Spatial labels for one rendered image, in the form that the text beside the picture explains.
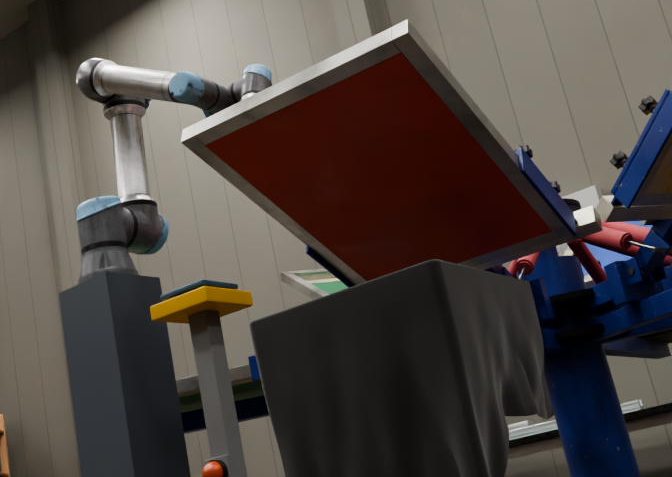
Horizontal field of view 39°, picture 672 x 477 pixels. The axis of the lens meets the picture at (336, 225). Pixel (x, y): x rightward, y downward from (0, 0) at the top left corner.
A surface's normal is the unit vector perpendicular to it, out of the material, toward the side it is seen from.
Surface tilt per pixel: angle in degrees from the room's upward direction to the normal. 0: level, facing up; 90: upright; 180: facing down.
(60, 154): 90
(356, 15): 90
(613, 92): 90
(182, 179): 90
